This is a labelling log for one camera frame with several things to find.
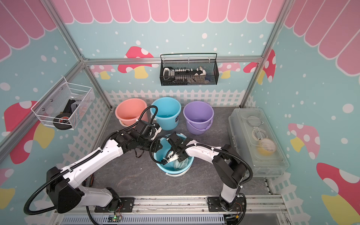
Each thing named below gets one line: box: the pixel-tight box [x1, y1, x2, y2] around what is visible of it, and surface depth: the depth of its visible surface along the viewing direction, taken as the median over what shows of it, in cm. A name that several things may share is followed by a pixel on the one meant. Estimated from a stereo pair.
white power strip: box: [162, 66, 207, 81], surface depth 91 cm
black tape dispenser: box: [52, 98, 76, 130], surface depth 67 cm
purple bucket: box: [182, 101, 215, 135], surface depth 98 cm
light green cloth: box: [172, 157, 189, 171], surface depth 83 cm
